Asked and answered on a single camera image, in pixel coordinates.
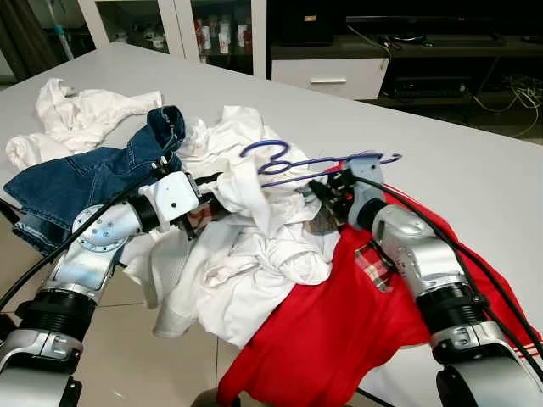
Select purple wire hanger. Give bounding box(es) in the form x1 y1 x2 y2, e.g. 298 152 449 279
239 138 404 189

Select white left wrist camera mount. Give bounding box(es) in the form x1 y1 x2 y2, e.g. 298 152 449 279
151 172 202 223

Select black television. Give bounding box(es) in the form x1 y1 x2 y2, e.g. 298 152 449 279
344 0 543 36

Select wide white drawer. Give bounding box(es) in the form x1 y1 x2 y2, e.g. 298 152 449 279
271 58 389 101

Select black speaker box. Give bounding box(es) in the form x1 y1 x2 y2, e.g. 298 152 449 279
283 0 338 45

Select tangle of white cables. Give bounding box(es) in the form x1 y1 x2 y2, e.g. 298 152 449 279
471 72 543 137

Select dark brown curtain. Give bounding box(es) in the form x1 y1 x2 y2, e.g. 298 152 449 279
0 0 62 84

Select blue denim jeans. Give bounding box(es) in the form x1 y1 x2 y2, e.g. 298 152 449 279
4 104 188 255

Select black av receiver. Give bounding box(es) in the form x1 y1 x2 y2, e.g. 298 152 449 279
392 75 472 97

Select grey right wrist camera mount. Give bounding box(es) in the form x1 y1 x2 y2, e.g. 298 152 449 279
348 154 387 213

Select red polo shirt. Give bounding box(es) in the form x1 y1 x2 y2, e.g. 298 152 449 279
216 161 543 407

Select white tv cabinet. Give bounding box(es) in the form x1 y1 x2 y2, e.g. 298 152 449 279
76 0 543 103

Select white crumpled shirt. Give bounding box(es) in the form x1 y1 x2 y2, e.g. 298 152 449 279
4 78 164 170

